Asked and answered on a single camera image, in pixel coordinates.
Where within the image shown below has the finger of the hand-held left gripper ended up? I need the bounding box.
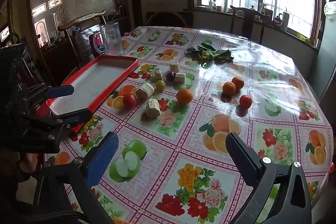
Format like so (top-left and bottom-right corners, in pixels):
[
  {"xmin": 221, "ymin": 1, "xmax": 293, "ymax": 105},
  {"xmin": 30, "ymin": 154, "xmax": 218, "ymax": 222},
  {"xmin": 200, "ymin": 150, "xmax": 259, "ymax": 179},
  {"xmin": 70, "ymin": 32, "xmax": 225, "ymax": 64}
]
[
  {"xmin": 25, "ymin": 84, "xmax": 75, "ymax": 106},
  {"xmin": 34, "ymin": 109, "xmax": 93, "ymax": 135}
]

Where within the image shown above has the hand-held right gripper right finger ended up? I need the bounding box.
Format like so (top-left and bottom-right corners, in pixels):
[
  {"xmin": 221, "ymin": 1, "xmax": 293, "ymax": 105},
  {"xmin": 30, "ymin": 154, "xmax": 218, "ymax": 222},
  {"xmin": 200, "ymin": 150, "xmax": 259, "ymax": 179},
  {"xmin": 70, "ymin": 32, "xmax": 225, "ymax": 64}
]
[{"xmin": 225, "ymin": 132, "xmax": 313, "ymax": 224}]

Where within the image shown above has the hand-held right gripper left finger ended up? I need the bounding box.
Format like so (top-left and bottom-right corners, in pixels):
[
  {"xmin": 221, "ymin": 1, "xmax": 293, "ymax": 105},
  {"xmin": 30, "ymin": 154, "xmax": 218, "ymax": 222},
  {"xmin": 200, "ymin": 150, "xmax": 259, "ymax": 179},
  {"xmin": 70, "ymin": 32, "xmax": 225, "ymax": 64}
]
[{"xmin": 33, "ymin": 132, "xmax": 119, "ymax": 215}]

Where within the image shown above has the red rimmed tray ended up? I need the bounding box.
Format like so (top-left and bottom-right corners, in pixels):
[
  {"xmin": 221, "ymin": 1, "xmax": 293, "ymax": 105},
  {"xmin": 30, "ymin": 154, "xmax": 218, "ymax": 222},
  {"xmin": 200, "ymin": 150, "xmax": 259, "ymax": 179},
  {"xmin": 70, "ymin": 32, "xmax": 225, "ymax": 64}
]
[{"xmin": 46, "ymin": 55, "xmax": 139, "ymax": 133}]

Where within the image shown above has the red tomato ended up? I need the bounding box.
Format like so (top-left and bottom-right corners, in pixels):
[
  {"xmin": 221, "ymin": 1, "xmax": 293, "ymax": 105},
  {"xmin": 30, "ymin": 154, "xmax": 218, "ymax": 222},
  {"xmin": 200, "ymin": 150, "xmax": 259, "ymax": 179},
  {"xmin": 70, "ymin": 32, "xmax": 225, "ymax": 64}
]
[
  {"xmin": 239, "ymin": 94, "xmax": 252, "ymax": 110},
  {"xmin": 122, "ymin": 94, "xmax": 137, "ymax": 109}
]

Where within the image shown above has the orange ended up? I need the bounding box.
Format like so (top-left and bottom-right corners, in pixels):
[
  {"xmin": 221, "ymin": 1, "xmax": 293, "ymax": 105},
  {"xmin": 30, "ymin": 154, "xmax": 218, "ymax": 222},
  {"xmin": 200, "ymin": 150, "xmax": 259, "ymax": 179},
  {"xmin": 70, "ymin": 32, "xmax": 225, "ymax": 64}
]
[
  {"xmin": 176, "ymin": 88, "xmax": 194, "ymax": 105},
  {"xmin": 222, "ymin": 81, "xmax": 236, "ymax": 96},
  {"xmin": 231, "ymin": 76, "xmax": 245, "ymax": 90}
]

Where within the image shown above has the person's left hand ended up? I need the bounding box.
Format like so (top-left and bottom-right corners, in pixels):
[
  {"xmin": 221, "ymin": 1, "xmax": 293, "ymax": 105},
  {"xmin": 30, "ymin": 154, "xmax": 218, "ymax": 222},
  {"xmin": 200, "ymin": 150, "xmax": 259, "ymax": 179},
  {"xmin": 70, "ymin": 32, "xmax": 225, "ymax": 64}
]
[{"xmin": 0, "ymin": 147, "xmax": 40, "ymax": 188}]

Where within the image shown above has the dark wooden sideboard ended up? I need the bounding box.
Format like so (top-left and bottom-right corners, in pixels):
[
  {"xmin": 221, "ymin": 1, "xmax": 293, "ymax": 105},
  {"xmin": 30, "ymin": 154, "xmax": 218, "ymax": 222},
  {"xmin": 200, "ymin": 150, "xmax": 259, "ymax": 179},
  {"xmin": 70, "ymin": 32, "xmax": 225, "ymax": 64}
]
[{"xmin": 39, "ymin": 38, "xmax": 82, "ymax": 77}]

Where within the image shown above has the pink thermos bottle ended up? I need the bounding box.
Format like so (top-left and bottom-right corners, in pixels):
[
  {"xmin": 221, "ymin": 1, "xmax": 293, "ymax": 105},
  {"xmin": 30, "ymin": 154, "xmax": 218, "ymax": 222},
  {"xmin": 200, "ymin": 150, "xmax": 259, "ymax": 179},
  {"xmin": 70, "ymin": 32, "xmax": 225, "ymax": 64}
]
[{"xmin": 91, "ymin": 31, "xmax": 106, "ymax": 55}]

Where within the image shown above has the floral printed tablecloth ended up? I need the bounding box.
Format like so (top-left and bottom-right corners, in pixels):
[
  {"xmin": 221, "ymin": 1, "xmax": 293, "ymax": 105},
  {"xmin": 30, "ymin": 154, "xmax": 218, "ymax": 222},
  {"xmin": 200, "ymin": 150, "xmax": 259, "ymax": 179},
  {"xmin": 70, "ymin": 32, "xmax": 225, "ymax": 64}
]
[{"xmin": 45, "ymin": 26, "xmax": 335, "ymax": 224}]

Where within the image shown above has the clear plastic pitcher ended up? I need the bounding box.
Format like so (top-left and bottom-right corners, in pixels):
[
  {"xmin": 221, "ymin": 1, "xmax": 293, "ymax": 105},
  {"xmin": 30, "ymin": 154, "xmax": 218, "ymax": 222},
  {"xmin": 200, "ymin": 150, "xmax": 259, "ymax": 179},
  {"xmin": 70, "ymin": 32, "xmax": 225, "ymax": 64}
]
[{"xmin": 100, "ymin": 21, "xmax": 125, "ymax": 56}]

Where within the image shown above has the leafy green vegetable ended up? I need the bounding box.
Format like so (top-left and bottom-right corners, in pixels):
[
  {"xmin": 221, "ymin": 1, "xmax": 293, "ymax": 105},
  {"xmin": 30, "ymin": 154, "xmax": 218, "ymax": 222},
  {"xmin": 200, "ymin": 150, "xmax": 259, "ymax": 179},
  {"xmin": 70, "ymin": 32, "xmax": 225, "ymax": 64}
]
[{"xmin": 185, "ymin": 42, "xmax": 234, "ymax": 65}]

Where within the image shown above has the grey tall cabinet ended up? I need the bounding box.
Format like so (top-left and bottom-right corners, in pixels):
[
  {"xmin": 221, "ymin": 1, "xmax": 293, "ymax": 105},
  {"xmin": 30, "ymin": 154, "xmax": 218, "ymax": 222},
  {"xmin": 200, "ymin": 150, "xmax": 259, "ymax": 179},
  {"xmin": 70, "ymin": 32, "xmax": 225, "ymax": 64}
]
[{"xmin": 307, "ymin": 14, "xmax": 336, "ymax": 109}]

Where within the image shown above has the round-backed dark chair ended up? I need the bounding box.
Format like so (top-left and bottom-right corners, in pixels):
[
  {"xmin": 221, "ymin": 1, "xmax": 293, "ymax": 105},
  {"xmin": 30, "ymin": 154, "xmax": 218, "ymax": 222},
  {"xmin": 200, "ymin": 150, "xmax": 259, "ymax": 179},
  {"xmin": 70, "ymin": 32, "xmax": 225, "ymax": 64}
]
[{"xmin": 146, "ymin": 11, "xmax": 193, "ymax": 30}]

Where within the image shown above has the white jug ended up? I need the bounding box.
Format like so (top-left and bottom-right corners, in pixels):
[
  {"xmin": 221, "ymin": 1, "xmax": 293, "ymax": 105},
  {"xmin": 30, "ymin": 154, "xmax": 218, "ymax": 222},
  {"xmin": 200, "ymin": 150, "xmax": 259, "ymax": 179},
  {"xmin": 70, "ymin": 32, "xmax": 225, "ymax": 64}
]
[{"xmin": 280, "ymin": 12, "xmax": 289, "ymax": 32}]

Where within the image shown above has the dark wooden chair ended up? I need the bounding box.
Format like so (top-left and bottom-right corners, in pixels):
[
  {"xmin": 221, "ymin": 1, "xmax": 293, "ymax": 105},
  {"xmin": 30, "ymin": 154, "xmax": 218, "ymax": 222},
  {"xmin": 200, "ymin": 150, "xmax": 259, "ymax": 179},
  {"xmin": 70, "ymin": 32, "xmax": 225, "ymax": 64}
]
[{"xmin": 230, "ymin": 5, "xmax": 271, "ymax": 45}]

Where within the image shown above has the wooden chair with curved rail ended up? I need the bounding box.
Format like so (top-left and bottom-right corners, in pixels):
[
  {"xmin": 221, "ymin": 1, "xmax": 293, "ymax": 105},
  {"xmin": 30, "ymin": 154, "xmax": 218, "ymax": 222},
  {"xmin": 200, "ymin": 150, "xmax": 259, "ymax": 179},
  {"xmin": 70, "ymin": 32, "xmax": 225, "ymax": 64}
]
[{"xmin": 58, "ymin": 10, "xmax": 108, "ymax": 67}]

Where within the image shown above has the white wire rack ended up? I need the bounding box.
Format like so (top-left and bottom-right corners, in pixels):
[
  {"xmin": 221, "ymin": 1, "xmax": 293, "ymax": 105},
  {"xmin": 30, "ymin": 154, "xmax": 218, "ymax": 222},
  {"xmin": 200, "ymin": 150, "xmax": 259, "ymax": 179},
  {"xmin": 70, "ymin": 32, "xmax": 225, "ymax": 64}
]
[{"xmin": 52, "ymin": 5, "xmax": 71, "ymax": 22}]

